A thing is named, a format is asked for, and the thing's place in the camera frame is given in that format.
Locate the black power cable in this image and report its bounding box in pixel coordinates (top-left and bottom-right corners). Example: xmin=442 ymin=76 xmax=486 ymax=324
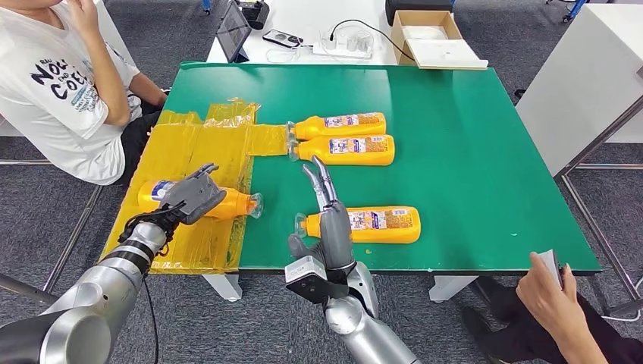
xmin=330 ymin=19 xmax=417 ymax=62

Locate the chrome metal frame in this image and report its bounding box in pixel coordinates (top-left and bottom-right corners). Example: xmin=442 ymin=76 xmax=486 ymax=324
xmin=0 ymin=159 xmax=104 ymax=309
xmin=552 ymin=95 xmax=643 ymax=316

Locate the person's hand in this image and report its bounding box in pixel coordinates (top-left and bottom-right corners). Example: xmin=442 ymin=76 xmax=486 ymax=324
xmin=516 ymin=251 xmax=586 ymax=340

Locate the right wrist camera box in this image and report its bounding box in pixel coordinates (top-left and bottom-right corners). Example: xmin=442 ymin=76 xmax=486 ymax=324
xmin=284 ymin=256 xmax=347 ymax=305

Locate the person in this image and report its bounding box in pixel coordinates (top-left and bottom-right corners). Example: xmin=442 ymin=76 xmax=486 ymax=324
xmin=0 ymin=0 xmax=169 ymax=187
xmin=461 ymin=249 xmax=643 ymax=364

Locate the white table leg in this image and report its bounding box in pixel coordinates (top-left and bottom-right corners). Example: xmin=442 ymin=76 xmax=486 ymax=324
xmin=428 ymin=275 xmax=478 ymax=303
xmin=202 ymin=273 xmax=243 ymax=303

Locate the black smartphone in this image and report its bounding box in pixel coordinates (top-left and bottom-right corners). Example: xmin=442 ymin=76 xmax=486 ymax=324
xmin=262 ymin=29 xmax=304 ymax=50

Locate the orange detergent bottle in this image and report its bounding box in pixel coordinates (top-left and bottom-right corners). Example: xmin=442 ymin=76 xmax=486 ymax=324
xmin=288 ymin=134 xmax=396 ymax=167
xmin=286 ymin=111 xmax=387 ymax=142
xmin=136 ymin=180 xmax=264 ymax=222
xmin=294 ymin=206 xmax=422 ymax=245

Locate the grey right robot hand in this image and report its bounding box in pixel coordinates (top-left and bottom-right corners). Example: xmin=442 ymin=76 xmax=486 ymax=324
xmin=288 ymin=155 xmax=356 ymax=272

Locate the white power strip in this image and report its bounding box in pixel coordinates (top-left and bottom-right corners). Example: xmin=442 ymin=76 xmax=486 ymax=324
xmin=312 ymin=29 xmax=375 ymax=60

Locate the white handheld device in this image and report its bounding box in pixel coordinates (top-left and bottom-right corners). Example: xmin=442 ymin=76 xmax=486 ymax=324
xmin=536 ymin=249 xmax=563 ymax=291

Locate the open cardboard box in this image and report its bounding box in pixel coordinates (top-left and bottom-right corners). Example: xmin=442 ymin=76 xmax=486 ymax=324
xmin=391 ymin=10 xmax=489 ymax=71

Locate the white floor cable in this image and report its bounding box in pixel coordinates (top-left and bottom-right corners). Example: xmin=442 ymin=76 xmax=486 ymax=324
xmin=600 ymin=273 xmax=643 ymax=322

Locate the black tablet on stand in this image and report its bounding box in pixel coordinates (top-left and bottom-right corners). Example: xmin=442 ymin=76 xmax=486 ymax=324
xmin=215 ymin=0 xmax=252 ymax=64

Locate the white foam insert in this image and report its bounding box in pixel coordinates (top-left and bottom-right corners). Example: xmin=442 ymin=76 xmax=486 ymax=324
xmin=403 ymin=25 xmax=450 ymax=41

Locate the person's right hand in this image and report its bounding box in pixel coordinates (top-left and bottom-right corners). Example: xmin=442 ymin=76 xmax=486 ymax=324
xmin=65 ymin=0 xmax=102 ymax=39

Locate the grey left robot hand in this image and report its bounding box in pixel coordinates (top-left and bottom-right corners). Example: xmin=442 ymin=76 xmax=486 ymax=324
xmin=159 ymin=163 xmax=228 ymax=226

